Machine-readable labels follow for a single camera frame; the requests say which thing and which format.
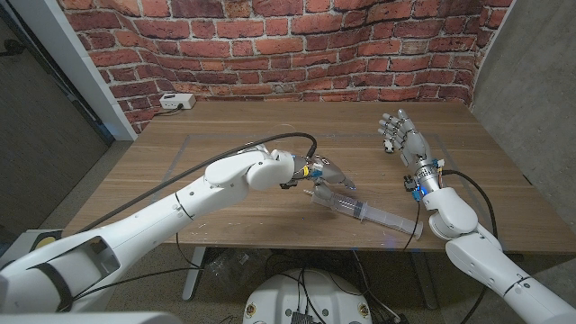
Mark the large clear plastic syringe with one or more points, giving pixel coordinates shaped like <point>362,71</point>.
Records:
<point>382,219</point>

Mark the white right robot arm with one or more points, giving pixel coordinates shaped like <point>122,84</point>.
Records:
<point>477,256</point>

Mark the white door frame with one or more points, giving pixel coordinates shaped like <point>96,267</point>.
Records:
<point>67,54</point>

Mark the white power strip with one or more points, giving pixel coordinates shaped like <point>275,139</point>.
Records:
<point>176,101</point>

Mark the white robot torso base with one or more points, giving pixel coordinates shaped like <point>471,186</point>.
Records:
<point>279,297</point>

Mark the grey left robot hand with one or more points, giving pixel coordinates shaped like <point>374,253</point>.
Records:
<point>326,170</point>

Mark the clear plastic bag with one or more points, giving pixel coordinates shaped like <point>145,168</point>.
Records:
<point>234,270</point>

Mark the red brick print backdrop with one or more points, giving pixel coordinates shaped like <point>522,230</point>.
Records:
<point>288,45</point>

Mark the grey table leg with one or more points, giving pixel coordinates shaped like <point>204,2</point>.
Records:
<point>424,279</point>
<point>194,274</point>

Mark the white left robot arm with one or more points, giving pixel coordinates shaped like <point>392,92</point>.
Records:
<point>157,220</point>

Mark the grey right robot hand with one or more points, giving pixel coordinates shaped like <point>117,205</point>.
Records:
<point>414,144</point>

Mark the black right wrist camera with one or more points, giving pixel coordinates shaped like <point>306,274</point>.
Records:
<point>410,183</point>

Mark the small black white toy car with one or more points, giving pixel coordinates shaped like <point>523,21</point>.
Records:
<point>387,147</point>

